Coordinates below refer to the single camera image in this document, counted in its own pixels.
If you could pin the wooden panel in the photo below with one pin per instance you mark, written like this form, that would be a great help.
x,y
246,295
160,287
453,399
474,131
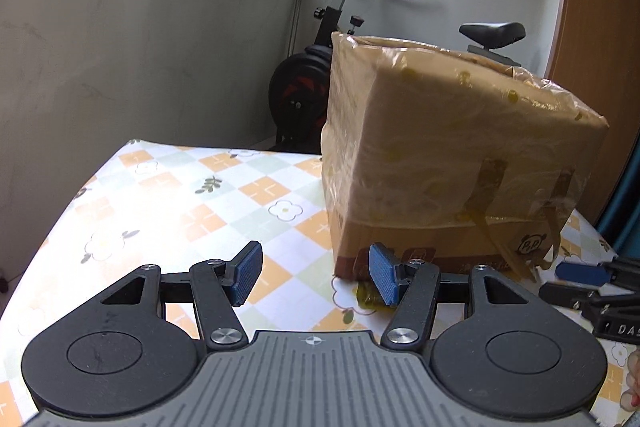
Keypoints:
x,y
600,32

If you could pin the black exercise bike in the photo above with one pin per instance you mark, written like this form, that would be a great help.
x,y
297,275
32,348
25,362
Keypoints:
x,y
300,82

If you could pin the person's right hand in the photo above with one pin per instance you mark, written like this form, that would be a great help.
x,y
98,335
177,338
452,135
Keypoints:
x,y
634,379

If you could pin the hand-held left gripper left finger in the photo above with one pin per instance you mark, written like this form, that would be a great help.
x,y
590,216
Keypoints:
x,y
246,274

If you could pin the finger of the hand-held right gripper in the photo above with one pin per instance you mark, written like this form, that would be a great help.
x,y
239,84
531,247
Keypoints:
x,y
565,294
582,272

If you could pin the brown cardboard box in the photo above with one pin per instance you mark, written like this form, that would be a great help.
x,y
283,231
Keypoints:
x,y
425,252

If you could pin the checked floral tablecloth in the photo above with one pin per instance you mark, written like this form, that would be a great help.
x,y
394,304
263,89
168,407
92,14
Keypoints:
x,y
175,207

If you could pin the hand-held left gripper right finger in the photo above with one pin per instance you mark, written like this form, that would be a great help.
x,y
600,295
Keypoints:
x,y
384,274

